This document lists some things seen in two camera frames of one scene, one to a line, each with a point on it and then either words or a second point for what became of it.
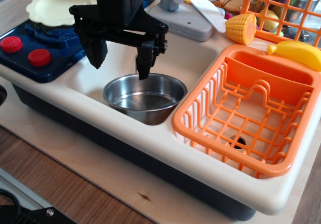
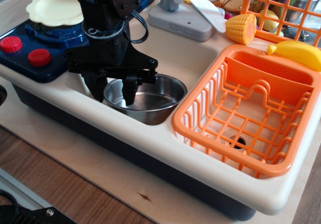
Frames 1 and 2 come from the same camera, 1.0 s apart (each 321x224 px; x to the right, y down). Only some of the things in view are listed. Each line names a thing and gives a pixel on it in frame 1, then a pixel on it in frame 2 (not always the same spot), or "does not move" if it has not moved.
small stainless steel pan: (155, 100) does not move
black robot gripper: (119, 14) -> (108, 32)
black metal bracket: (48, 215) does not move
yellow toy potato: (268, 25) does not move
